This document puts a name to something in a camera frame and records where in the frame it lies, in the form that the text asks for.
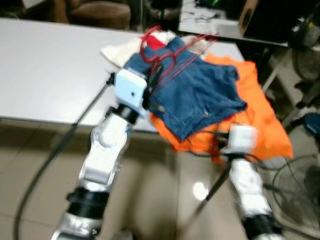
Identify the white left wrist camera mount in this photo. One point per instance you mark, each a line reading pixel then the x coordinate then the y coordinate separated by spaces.
pixel 130 90

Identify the grey table with black legs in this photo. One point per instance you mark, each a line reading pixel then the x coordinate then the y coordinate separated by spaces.
pixel 50 70

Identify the brown armchair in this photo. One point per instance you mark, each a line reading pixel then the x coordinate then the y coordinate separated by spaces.
pixel 95 12

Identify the orange shirt with black piping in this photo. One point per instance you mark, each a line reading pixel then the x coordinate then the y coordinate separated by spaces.
pixel 260 130

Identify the blue denim garment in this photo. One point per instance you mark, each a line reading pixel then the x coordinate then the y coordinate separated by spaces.
pixel 200 95

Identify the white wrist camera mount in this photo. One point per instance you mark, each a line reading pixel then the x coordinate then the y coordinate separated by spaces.
pixel 130 90
pixel 240 140

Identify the grey cluttered desk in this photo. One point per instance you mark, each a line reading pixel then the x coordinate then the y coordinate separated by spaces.
pixel 205 20

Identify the grey robot body part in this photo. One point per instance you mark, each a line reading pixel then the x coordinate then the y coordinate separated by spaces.
pixel 122 235

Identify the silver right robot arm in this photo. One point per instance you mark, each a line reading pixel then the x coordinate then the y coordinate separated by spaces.
pixel 247 190

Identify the grey floor fan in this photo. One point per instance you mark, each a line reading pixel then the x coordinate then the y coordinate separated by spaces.
pixel 295 195

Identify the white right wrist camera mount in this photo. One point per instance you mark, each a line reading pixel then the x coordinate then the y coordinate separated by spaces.
pixel 240 140

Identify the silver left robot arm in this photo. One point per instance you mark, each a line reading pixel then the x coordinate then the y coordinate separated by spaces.
pixel 107 150

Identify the crumpled red garment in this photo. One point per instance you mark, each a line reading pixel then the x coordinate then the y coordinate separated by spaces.
pixel 156 42

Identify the red velvet hanger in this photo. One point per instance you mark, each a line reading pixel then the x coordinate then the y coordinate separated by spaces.
pixel 142 47

